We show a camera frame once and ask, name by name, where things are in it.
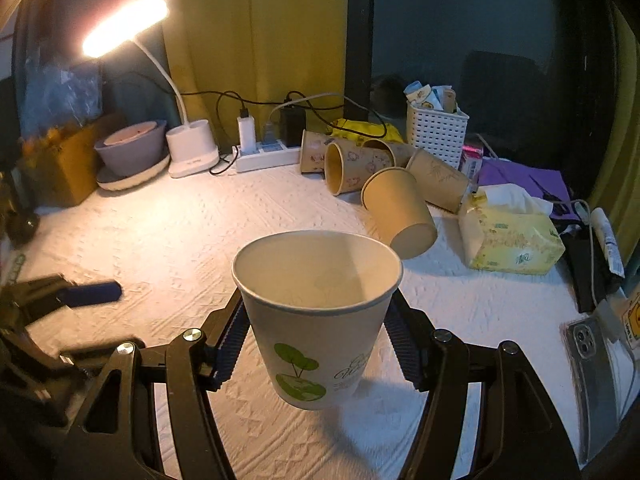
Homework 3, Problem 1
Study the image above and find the white paper cup green print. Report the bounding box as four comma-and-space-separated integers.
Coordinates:
232, 230, 404, 411

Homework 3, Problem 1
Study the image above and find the brown paper cup right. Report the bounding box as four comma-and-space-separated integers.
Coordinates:
406, 148, 471, 214

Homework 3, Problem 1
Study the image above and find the plain brown paper cup front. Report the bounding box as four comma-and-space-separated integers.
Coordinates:
360, 167, 437, 260

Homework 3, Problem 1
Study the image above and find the brown paper cup back middle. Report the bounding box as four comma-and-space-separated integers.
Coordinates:
362, 139, 416, 167

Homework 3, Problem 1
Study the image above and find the brown paper cup open mouth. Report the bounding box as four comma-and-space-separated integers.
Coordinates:
324, 140, 393, 196

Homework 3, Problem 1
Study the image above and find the brown paper cup far left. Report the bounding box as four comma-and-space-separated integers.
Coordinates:
299, 130, 333, 174

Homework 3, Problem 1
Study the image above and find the smartphone in clear case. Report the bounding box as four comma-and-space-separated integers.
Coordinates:
564, 316, 620, 464

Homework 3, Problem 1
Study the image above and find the cardboard box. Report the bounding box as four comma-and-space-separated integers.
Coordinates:
17, 112, 126, 208

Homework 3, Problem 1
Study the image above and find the white plate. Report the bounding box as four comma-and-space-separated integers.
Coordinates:
96, 154, 170, 192

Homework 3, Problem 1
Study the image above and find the white textured tablecloth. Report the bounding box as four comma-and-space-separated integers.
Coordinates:
21, 167, 579, 479

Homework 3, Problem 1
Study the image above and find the grey bowl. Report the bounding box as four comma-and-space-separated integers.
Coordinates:
94, 120, 166, 177

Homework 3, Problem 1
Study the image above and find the yellow tissue pack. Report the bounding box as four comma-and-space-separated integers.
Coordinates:
458, 183, 565, 275

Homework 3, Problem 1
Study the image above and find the white tube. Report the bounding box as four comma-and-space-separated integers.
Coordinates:
590, 207, 625, 278

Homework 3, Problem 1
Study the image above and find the white desk lamp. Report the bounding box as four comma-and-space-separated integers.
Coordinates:
81, 0, 219, 179

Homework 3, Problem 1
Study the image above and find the purple folder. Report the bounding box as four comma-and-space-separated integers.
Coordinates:
478, 158, 579, 221

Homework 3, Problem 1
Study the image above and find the yellow curtain right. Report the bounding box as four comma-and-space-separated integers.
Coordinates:
589, 9, 639, 264

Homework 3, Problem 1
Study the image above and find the yellow curtain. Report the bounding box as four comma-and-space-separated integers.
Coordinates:
589, 9, 639, 264
162, 0, 347, 148

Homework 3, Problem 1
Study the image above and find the pink small box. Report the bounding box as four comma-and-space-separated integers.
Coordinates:
459, 144, 484, 181

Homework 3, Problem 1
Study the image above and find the white USB charger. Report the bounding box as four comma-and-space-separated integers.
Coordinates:
238, 114, 257, 155

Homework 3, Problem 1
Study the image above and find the white power strip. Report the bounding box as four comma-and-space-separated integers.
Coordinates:
234, 139, 300, 174

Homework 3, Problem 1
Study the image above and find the white plastic basket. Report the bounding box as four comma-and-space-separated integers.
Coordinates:
406, 104, 470, 169

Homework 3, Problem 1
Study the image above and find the yellow plastic bag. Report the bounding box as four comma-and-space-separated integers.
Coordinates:
331, 118, 404, 145

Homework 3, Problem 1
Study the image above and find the black power adapter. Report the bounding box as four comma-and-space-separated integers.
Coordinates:
279, 105, 306, 148

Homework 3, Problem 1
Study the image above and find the yellow curtain left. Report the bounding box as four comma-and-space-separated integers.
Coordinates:
162, 0, 347, 148

